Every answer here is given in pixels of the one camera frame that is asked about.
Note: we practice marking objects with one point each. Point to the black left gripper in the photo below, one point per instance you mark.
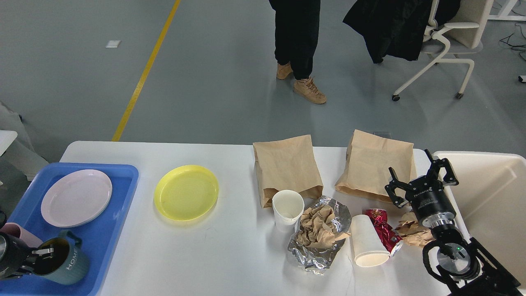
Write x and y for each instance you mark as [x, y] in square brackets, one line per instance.
[17, 258]

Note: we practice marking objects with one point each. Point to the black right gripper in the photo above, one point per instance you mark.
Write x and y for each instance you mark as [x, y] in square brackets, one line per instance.
[431, 201]

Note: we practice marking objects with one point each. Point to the pink mug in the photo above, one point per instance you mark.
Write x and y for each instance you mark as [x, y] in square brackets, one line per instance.
[17, 231]

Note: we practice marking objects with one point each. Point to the dark green mug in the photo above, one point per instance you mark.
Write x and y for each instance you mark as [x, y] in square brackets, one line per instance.
[69, 265]

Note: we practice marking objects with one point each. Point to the yellow plastic plate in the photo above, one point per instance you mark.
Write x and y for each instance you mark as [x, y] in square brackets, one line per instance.
[186, 193]

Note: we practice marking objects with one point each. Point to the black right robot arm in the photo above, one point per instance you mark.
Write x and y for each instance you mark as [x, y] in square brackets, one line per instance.
[465, 266]

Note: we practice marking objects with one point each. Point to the small crumpled brown paper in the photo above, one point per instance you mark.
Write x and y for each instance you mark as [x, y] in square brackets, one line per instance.
[411, 232]

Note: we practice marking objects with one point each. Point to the right brown paper bag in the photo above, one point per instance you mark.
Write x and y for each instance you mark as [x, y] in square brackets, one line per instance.
[368, 159]

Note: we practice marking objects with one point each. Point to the brown paper bag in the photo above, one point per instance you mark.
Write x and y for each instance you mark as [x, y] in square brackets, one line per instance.
[287, 165]
[368, 159]

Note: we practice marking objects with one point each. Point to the red snack wrapper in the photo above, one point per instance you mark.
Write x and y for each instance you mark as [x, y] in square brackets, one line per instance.
[388, 236]

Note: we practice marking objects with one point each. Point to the blue plastic tray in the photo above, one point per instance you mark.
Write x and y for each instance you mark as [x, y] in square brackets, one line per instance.
[99, 236]

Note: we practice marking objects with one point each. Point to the pink plate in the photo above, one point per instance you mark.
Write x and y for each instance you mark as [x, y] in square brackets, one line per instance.
[77, 198]

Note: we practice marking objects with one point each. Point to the white plastic bin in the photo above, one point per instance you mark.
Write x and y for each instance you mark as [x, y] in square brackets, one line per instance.
[491, 198]

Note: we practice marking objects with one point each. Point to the lying white paper cup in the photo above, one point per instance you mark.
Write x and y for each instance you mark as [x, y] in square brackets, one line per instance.
[368, 249]

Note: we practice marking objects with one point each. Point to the person in white trousers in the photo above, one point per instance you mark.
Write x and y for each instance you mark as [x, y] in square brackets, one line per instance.
[21, 153]

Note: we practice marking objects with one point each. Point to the crumpled brown paper in foil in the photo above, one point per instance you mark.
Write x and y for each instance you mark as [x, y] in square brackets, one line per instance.
[317, 229]

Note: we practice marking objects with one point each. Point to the white side table left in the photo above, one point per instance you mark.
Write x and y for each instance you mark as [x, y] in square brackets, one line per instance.
[7, 138]

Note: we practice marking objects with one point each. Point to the left brown paper bag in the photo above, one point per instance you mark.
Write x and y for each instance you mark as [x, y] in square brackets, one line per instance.
[287, 165]

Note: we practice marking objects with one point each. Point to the upright white paper cup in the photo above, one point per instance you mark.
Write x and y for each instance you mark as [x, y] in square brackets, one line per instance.
[288, 206]

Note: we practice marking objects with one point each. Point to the white office chair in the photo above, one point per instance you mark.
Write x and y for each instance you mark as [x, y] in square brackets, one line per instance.
[447, 42]

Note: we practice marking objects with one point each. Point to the black jacket on chair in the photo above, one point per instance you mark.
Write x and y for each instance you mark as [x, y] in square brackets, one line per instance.
[390, 27]

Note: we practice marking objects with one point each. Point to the white desk leg background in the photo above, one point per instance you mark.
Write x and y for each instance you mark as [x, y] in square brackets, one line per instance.
[503, 10]

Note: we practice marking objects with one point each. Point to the person in black trousers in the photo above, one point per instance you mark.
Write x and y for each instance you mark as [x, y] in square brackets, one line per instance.
[296, 39]

